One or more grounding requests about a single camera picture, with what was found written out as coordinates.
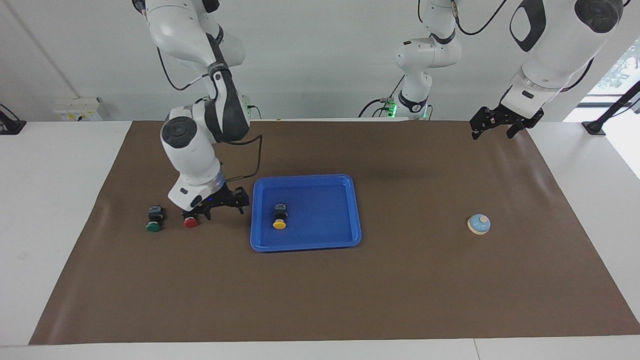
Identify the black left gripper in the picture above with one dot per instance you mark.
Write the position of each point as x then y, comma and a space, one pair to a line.
504, 117

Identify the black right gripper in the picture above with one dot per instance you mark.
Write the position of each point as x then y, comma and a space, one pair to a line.
217, 197

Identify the red push button switch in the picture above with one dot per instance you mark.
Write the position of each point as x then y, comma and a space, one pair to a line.
190, 223

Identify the yellow push button switch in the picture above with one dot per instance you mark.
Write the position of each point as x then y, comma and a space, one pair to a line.
279, 224

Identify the green push button switch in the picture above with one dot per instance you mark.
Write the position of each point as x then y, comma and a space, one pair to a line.
154, 225

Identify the light blue desk bell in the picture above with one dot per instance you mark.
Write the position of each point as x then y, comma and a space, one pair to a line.
479, 225

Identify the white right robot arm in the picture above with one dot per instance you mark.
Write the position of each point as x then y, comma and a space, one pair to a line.
192, 155

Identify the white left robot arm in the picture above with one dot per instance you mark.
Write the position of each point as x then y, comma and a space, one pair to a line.
555, 55

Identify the blue plastic tray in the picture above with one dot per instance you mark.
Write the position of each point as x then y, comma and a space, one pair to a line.
320, 220

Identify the window with green foliage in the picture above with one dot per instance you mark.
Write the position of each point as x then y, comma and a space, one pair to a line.
625, 65

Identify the brown table mat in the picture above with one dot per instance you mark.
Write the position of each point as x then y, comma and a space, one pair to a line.
320, 295

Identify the black camera stand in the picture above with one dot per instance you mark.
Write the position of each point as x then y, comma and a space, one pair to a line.
595, 127

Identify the white wall socket box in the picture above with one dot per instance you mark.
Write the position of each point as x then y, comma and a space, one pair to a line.
75, 110

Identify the black table clamp mount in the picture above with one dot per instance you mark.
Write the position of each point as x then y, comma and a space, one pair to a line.
10, 127

